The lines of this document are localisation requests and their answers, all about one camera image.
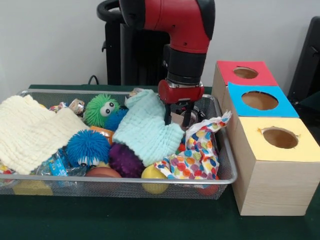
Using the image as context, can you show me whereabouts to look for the crushed black can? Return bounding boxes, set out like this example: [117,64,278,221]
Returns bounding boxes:
[174,104,207,124]

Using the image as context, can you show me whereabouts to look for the shallow silver mesh bin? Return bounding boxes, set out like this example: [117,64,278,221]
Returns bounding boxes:
[0,89,238,201]

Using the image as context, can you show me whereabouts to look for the purple spiky toy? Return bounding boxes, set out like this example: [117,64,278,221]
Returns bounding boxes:
[108,142,146,179]

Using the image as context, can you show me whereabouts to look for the polka dot paper napkin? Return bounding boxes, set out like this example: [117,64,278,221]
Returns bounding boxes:
[153,109,233,181]

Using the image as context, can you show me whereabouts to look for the black cable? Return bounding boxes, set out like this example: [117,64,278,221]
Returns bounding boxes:
[87,74,100,86]

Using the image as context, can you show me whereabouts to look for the dark green table cloth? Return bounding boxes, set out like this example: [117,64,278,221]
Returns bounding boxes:
[0,84,320,240]
[298,90,320,118]

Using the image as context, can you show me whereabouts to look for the cream waffle cloth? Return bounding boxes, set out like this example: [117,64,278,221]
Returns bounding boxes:
[0,94,90,175]

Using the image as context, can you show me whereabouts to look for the brown toy football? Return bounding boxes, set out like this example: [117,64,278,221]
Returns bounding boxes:
[84,166,123,178]

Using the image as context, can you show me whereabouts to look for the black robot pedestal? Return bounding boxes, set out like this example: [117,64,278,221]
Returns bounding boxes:
[96,0,173,87]

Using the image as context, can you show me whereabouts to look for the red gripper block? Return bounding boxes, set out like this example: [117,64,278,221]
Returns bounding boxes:
[157,79,206,128]

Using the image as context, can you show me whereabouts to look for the wooden box with three holes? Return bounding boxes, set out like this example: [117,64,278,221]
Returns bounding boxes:
[211,60,320,216]

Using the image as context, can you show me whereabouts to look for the green spiky ball with eyes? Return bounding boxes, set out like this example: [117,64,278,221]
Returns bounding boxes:
[83,93,122,126]

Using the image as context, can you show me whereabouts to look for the orange toy block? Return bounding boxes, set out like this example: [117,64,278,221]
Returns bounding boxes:
[89,125,115,145]

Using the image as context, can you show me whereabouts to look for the blue spiky ball with eyes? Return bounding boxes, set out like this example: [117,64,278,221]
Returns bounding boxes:
[65,129,111,168]

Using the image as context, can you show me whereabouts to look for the black stand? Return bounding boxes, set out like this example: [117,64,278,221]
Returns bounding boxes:
[287,16,320,101]

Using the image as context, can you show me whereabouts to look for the mint waffle cloth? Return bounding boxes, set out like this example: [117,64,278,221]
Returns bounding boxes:
[112,89,186,167]

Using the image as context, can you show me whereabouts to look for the yellow ball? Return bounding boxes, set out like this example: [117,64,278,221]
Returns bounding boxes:
[140,164,169,195]

